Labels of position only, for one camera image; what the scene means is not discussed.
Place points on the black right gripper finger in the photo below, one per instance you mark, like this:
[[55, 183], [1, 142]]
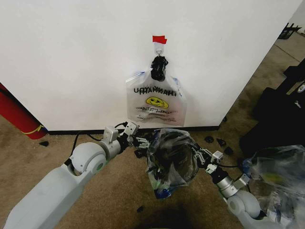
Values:
[[202, 162], [199, 151]]

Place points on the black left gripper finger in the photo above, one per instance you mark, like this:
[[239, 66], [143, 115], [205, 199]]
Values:
[[140, 149], [140, 140]]

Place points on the black bin with clear liner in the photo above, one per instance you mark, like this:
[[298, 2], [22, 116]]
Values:
[[171, 159]]

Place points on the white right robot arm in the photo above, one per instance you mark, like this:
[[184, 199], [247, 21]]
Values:
[[240, 205]]

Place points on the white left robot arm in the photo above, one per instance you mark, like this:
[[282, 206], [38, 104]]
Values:
[[54, 183]]

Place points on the white smiley plastic bag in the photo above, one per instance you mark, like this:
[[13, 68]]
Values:
[[156, 102]]

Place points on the clear crumpled plastic bag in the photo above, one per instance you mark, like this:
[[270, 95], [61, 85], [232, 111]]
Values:
[[276, 181]]

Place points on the black knotted bag bundle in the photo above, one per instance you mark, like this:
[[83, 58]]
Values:
[[159, 68]]

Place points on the small black floor scrap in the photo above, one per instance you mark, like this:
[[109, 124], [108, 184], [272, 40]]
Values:
[[229, 150], [44, 143], [140, 209], [221, 141], [209, 139]]

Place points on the black equipment case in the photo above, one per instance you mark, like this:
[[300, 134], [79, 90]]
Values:
[[276, 114]]

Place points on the red tape strip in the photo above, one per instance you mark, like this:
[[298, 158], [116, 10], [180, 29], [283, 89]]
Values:
[[159, 39]]

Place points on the red cylinder with yellow band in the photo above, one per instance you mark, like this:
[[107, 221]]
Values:
[[16, 112]]

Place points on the black folding stand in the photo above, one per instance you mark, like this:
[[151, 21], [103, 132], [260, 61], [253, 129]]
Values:
[[288, 31]]

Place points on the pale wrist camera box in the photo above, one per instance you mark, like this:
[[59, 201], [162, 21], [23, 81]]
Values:
[[131, 128], [217, 155]]

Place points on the metal wall hook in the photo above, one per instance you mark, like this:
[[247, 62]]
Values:
[[159, 50]]

